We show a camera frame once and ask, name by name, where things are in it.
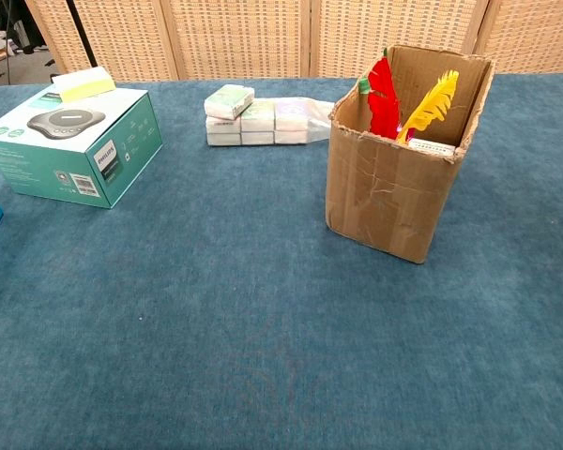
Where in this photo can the yellow sticky note pad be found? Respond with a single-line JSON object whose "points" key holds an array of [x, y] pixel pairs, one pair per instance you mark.
{"points": [[86, 84]]}

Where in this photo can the colourful feather shuttlecock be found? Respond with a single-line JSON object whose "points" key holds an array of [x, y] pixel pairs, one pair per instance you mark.
{"points": [[384, 103]]}

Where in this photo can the blue carpet table mat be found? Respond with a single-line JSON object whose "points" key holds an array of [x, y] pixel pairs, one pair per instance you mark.
{"points": [[216, 304]]}

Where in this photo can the plastic-wrapped tissue pack bundle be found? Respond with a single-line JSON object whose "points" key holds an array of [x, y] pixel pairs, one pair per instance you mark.
{"points": [[263, 126]]}

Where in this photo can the teal Philips speaker box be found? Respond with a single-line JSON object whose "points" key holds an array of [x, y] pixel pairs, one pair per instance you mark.
{"points": [[51, 159]]}

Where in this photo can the wicker folding screen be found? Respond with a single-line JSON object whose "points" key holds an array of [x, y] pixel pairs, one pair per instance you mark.
{"points": [[244, 37]]}

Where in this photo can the white box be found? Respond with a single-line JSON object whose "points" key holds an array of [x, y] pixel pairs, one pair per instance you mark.
{"points": [[431, 146]]}

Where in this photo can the open brown cardboard box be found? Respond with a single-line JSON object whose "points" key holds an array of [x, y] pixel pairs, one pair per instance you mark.
{"points": [[389, 197]]}

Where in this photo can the single green tissue pack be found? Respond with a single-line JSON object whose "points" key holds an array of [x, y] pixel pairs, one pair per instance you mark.
{"points": [[227, 100]]}

